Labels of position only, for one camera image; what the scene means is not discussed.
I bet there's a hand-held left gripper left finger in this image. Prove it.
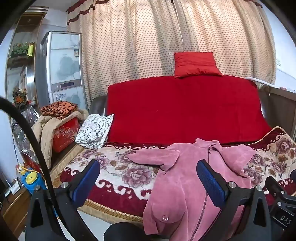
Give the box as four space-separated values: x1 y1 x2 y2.
25 159 101 241

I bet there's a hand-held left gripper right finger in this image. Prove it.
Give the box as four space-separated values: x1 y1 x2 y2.
196 160 286 241

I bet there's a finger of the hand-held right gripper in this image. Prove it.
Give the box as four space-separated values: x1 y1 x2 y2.
265 176 296 205

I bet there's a pink corduroy jacket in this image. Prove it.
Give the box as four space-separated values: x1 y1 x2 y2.
127 138 257 241

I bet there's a floral plush blanket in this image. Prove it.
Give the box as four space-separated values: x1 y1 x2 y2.
60 126 296 224

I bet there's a red cardboard box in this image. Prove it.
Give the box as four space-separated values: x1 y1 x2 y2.
53 118 80 153

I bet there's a black and white patterned cloth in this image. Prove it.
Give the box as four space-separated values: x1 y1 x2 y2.
75 113 115 149

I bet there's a blue and yellow toy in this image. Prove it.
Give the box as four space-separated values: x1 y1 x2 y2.
21 170 48 195

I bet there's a wooden cabinet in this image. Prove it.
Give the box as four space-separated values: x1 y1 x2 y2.
0 185 31 238

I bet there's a silver foil sheet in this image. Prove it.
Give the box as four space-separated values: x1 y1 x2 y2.
10 105 43 167

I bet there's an orange and black folded cloth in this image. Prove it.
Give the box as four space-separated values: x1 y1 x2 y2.
41 101 79 120

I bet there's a red sofa cover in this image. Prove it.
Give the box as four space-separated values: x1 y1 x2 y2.
106 75 273 145

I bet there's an orange flower bouquet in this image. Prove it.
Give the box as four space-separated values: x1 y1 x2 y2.
13 86 29 109

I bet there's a silver standing air conditioner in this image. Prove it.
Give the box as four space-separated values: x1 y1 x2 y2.
35 31 84 109

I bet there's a red pillow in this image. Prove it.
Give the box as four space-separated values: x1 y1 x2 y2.
173 51 223 79

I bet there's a beige dotted curtain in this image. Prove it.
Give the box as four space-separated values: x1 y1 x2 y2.
67 0 277 109

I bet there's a green potted plant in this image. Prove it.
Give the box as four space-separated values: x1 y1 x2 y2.
10 42 36 58

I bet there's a black cable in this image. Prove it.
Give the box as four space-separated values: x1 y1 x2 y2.
0 97 93 241

